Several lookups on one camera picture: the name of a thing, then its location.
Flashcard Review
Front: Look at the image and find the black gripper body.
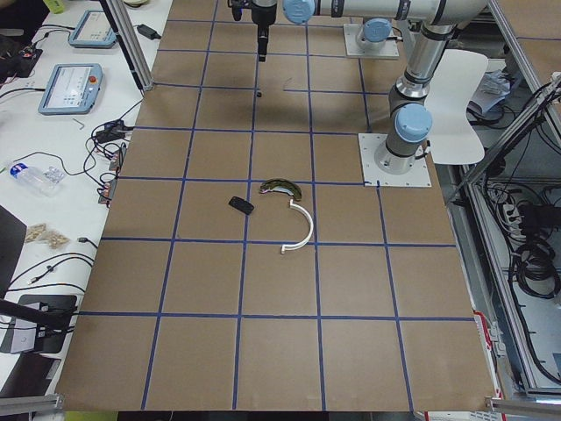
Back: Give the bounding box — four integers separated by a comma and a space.
250, 0, 277, 26

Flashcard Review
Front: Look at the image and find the black power adapter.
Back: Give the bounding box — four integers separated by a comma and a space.
136, 24, 161, 40

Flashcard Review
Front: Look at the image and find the olive green brake shoe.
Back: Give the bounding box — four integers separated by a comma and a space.
259, 178, 302, 201

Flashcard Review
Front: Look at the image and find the far blue teach pendant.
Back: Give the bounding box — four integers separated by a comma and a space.
68, 10, 117, 49

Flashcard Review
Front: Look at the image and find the blue teach pendant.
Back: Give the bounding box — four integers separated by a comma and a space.
38, 63, 103, 115
68, 10, 117, 49

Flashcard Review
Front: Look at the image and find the black brake pad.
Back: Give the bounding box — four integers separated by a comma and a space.
228, 196, 255, 215

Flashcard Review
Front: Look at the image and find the black usb hub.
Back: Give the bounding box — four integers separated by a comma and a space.
95, 119, 134, 144

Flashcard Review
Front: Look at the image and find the near blue teach pendant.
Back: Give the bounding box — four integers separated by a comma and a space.
38, 63, 103, 115

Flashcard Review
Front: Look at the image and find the white plastic chair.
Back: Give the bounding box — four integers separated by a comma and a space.
424, 49, 488, 165

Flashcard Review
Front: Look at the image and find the white curved plastic piece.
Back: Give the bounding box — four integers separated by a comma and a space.
280, 199, 315, 255

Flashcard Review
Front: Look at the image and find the clear plastic water bottle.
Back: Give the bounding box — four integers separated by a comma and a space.
10, 162, 57, 196

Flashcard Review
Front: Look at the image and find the bag of small parts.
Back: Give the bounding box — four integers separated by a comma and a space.
25, 224, 70, 250

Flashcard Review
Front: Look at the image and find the grey box device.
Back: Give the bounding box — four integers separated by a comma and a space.
1, 295, 77, 354

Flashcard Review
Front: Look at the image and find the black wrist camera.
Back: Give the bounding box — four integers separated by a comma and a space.
227, 0, 252, 22

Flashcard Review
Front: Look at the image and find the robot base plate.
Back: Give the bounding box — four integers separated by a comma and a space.
358, 133, 431, 188
344, 24, 400, 60

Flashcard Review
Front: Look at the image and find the aluminium frame post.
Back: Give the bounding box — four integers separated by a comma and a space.
99, 0, 153, 91

